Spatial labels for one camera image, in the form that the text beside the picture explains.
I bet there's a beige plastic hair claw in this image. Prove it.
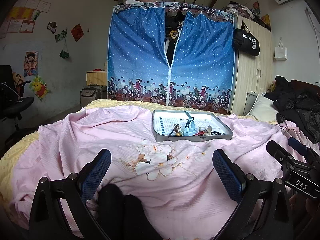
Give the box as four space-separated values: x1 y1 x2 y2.
199 125 212 134

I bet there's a sparkly crystal brooch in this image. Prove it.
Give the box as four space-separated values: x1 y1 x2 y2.
175 126 182 133

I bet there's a black hair stick pin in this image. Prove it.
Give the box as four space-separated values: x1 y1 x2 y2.
167 124 179 138

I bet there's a person's right hand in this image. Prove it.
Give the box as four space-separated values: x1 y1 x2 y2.
289 193 319 219

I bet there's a black jacket pile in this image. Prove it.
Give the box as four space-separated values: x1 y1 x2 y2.
265 76 319 144

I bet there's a white pillow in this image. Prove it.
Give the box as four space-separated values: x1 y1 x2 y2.
248 94 278 122

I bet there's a grey bedside drawer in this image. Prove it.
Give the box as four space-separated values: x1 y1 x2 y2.
243 92 258 115

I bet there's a pink bed sheet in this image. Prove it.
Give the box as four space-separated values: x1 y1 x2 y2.
9 106 311 239

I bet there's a yellow fleece blanket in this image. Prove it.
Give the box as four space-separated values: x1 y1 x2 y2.
1 101 281 203

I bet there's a wooden wardrobe cabinet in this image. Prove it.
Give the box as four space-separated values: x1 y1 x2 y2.
228 16 274 115

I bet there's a white paper gift bag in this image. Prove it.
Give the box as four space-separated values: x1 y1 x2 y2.
274 37 287 61

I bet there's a grey shallow tray box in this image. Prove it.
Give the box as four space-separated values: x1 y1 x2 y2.
152 110 233 142

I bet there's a black hanging tote bag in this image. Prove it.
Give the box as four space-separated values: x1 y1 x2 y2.
232 21 260 57

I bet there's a blue fabric wardrobe cover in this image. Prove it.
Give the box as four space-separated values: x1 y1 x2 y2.
107 2 235 114

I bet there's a black office chair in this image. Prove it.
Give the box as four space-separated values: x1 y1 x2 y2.
1 65 36 153

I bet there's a dark suitcase bag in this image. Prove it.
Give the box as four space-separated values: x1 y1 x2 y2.
80 84 107 107

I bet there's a light wooden side cabinet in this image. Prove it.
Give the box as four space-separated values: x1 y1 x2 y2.
86 70 107 86

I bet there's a winnie pooh wall poster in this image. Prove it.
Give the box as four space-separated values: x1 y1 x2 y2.
29 75 50 101

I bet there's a cartoon anime wall poster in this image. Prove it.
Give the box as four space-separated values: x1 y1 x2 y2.
23 51 39 77

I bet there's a green hanging wall pouch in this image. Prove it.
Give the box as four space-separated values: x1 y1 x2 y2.
59 50 69 59

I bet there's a red paper wall decoration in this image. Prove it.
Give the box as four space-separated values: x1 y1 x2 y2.
71 23 84 42

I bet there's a wall certificates cluster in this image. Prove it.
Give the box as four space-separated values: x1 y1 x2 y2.
1 0 52 39

